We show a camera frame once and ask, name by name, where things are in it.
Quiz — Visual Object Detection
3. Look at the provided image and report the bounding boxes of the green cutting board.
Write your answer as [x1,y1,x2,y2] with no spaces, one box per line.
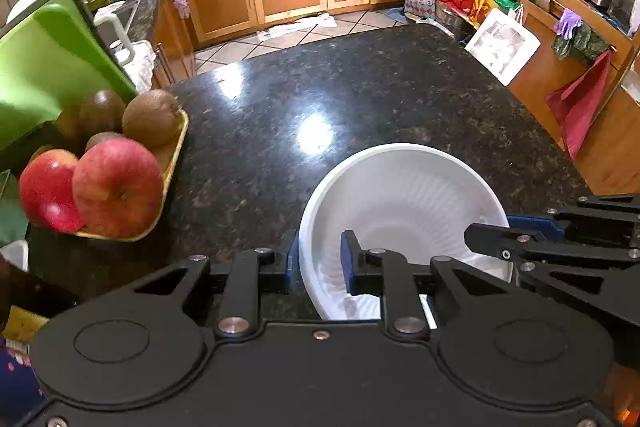
[0,0,139,154]

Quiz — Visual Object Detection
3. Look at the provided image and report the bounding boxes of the green cloth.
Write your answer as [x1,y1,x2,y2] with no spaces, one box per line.
[551,24,611,68]

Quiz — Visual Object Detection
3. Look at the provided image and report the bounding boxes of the brown kiwi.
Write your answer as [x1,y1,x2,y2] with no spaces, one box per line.
[78,90,127,138]
[84,132,126,153]
[121,89,184,149]

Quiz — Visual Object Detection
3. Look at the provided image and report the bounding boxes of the red cloth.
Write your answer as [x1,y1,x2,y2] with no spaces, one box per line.
[544,50,614,163]

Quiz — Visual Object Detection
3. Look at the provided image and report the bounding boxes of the white ribbed bowl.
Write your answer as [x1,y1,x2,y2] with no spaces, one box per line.
[298,143,516,322]

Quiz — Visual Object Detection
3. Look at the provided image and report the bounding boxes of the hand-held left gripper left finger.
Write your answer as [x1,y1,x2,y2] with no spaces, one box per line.
[134,230,301,340]

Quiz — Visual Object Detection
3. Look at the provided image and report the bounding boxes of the white windowed box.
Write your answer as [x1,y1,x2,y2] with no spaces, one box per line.
[464,8,542,87]

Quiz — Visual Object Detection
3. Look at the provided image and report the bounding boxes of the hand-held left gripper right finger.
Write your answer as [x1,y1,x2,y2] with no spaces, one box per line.
[341,230,506,341]

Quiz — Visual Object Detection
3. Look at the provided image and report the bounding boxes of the purple rubber gloves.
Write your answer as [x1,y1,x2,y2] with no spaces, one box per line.
[553,8,584,39]

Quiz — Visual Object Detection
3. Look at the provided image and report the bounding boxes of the large red apple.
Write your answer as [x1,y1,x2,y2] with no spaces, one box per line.
[72,137,166,240]

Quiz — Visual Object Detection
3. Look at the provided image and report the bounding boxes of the yellow fruit tray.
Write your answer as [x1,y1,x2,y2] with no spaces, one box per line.
[74,109,190,242]

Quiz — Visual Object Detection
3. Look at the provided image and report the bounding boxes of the dark red apple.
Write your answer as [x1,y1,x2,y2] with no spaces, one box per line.
[18,149,84,234]

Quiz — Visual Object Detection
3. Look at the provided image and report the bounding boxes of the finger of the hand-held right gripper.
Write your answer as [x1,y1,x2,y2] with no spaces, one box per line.
[507,194,640,244]
[464,222,640,334]

